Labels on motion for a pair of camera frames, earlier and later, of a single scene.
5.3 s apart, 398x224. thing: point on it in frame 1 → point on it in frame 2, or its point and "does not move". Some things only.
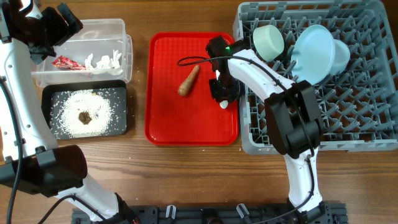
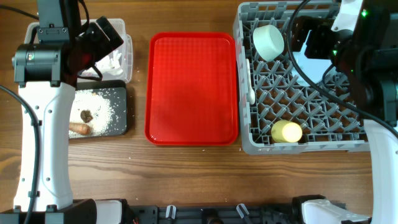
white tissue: (106, 65) does not move
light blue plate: (313, 54) does not move
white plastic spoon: (224, 104) → (250, 93)
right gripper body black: (224, 88) → (323, 43)
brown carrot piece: (186, 85) → (79, 127)
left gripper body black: (51, 30) → (96, 43)
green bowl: (268, 41) does not move
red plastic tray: (180, 109) does not move
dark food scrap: (84, 117) does not move
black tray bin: (86, 109) does not move
